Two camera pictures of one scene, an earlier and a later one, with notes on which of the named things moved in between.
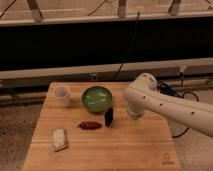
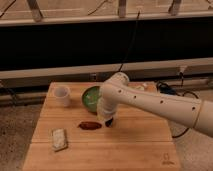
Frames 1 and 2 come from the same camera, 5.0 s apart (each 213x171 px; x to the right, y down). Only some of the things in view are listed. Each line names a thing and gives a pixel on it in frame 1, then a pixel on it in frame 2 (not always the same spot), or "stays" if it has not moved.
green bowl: (96, 99) stays
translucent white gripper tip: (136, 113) → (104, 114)
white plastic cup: (62, 96) stays
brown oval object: (89, 125) stays
